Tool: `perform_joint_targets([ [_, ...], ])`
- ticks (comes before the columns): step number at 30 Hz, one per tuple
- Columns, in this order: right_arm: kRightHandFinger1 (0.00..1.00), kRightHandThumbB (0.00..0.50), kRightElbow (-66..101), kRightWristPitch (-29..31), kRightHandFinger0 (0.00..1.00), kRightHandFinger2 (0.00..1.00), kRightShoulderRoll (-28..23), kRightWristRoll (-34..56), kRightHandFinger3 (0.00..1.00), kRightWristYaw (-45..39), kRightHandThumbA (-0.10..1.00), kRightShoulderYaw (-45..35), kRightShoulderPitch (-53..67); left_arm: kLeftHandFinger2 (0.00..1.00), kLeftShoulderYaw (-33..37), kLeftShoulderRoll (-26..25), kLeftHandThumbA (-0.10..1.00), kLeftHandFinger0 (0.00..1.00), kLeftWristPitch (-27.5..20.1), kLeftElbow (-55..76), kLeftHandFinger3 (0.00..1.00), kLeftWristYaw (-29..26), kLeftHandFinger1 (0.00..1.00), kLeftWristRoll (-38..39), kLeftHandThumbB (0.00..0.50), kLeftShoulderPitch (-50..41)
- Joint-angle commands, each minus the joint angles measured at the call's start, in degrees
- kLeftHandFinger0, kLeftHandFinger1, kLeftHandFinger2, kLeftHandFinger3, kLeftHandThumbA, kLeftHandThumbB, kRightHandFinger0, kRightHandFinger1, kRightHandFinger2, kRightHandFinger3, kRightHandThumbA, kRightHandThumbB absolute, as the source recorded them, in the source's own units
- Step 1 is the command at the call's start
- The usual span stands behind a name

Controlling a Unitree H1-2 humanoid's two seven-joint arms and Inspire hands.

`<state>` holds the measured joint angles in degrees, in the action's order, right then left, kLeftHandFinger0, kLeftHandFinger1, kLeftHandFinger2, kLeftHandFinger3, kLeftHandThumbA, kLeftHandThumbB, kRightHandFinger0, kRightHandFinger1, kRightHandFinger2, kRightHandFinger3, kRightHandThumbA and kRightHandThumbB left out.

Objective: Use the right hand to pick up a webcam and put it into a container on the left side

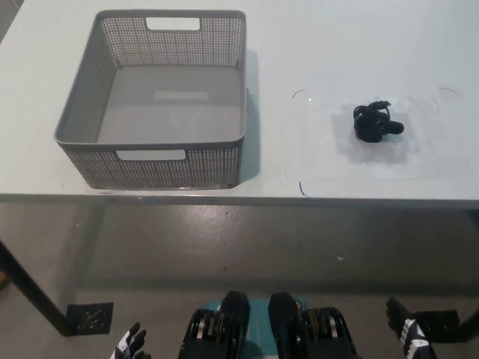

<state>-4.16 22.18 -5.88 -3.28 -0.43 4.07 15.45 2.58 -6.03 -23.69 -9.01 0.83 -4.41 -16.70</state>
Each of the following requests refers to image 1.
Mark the grey perforated plastic basket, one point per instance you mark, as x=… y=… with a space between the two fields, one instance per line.
x=157 y=170

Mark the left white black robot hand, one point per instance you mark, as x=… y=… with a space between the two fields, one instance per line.
x=131 y=344

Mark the black metal table leg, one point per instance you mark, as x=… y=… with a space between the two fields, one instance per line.
x=31 y=286

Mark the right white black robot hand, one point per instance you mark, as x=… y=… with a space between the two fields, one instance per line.
x=411 y=336

